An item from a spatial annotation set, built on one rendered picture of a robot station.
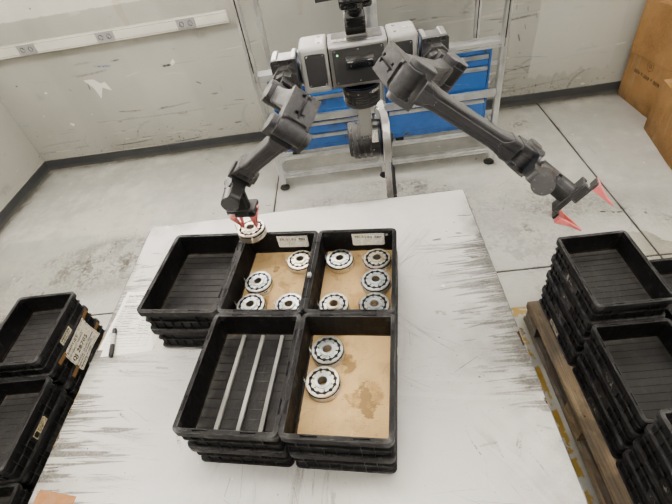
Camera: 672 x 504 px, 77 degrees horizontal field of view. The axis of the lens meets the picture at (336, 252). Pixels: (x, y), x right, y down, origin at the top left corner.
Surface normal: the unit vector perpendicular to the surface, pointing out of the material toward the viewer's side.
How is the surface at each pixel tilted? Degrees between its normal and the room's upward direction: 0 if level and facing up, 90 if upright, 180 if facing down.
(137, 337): 0
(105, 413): 0
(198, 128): 90
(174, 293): 0
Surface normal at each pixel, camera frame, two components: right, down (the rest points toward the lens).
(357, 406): -0.14, -0.71
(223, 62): 0.02, 0.70
